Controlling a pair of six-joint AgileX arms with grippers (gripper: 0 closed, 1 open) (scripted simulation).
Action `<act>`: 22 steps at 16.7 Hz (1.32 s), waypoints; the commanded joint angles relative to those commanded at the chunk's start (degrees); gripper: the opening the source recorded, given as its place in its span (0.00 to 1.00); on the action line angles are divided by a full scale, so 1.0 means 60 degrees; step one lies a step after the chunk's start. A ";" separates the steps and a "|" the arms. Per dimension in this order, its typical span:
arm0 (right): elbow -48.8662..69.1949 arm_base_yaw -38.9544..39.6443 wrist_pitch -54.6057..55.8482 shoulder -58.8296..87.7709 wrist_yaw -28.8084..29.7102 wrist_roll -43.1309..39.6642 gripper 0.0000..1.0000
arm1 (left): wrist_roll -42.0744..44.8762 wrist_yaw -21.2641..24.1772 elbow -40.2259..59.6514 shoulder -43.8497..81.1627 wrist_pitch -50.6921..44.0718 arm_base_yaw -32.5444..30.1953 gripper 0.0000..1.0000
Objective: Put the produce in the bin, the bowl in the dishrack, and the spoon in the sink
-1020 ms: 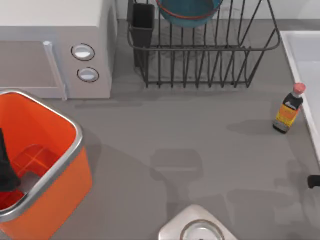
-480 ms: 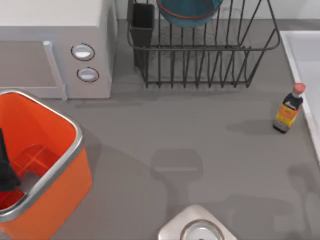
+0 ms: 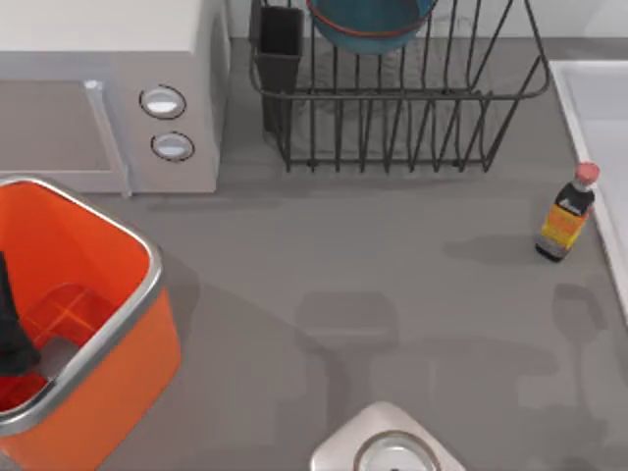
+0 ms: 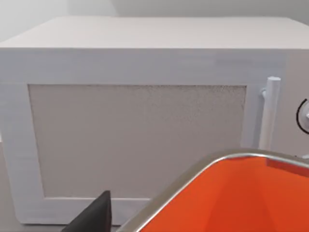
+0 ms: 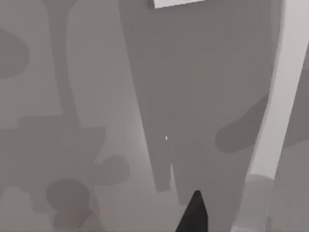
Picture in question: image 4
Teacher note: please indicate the pale microwave oven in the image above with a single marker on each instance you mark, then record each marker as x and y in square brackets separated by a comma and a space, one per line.
[154, 72]

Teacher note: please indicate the pale microwave door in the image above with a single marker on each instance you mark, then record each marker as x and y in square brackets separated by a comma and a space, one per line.
[135, 135]

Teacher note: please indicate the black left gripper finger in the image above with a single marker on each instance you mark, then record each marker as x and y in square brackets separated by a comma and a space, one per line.
[96, 213]

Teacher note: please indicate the white microwave knob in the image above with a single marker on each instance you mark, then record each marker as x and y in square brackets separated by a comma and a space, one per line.
[304, 116]

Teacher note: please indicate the orange basket with metal rim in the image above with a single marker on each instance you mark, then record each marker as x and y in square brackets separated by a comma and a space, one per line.
[231, 193]

